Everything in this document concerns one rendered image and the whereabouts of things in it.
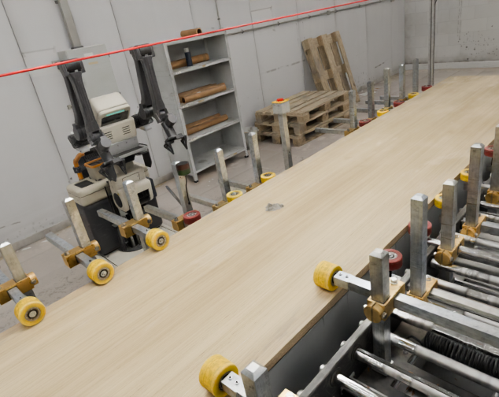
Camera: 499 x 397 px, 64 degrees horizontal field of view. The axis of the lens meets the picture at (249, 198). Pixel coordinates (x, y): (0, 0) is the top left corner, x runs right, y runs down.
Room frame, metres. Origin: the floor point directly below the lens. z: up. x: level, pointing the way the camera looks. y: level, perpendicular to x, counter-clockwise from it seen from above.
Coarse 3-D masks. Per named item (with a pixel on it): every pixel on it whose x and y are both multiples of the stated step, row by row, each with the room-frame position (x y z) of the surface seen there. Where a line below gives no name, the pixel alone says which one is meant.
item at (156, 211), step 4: (148, 204) 1.99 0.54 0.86; (144, 208) 1.97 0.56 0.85; (148, 208) 1.93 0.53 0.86; (152, 208) 1.92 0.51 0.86; (156, 208) 1.91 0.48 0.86; (148, 212) 1.94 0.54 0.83; (152, 212) 1.91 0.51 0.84; (156, 212) 1.88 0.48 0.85; (160, 212) 1.86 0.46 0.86; (164, 212) 1.85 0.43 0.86; (168, 212) 1.84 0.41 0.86; (160, 216) 1.86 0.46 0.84; (164, 216) 1.82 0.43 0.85; (168, 216) 1.79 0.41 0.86; (172, 216) 1.78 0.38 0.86; (176, 216) 1.77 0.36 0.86; (168, 220) 1.80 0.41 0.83; (184, 224) 1.70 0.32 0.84; (188, 224) 1.67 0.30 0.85
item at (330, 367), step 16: (464, 208) 1.40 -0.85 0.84; (480, 208) 1.50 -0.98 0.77; (432, 272) 1.16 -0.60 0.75; (480, 288) 1.08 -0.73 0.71; (496, 288) 1.18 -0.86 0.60; (368, 320) 0.89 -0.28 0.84; (352, 336) 0.84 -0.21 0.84; (368, 336) 0.87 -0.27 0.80; (416, 336) 0.92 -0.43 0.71; (336, 352) 0.80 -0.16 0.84; (400, 352) 0.87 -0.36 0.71; (352, 368) 0.80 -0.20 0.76; (368, 368) 0.83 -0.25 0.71; (416, 368) 0.81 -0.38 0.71; (432, 368) 0.89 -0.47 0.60; (320, 384) 0.71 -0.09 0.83; (368, 384) 0.78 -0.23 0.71; (384, 384) 0.77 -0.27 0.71; (400, 384) 0.80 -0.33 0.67; (448, 384) 0.74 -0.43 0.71; (464, 384) 0.81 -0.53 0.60
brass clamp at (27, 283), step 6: (30, 276) 1.27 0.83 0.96; (6, 282) 1.25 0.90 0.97; (12, 282) 1.24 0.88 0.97; (18, 282) 1.23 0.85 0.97; (24, 282) 1.24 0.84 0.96; (30, 282) 1.25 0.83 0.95; (36, 282) 1.27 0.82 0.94; (6, 288) 1.21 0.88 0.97; (18, 288) 1.23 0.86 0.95; (24, 288) 1.24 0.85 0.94; (30, 288) 1.25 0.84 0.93; (0, 294) 1.19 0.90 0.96; (6, 294) 1.20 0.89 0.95; (0, 300) 1.19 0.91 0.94; (6, 300) 1.20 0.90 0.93
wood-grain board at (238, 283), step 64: (384, 128) 2.41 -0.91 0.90; (448, 128) 2.20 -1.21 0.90; (256, 192) 1.79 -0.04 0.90; (320, 192) 1.66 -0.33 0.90; (384, 192) 1.55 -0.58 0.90; (192, 256) 1.31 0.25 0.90; (256, 256) 1.23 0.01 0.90; (320, 256) 1.16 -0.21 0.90; (64, 320) 1.06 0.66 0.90; (128, 320) 1.01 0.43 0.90; (192, 320) 0.95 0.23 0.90; (256, 320) 0.90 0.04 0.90; (0, 384) 0.83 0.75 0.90; (64, 384) 0.79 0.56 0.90; (128, 384) 0.75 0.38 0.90; (192, 384) 0.72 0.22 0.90
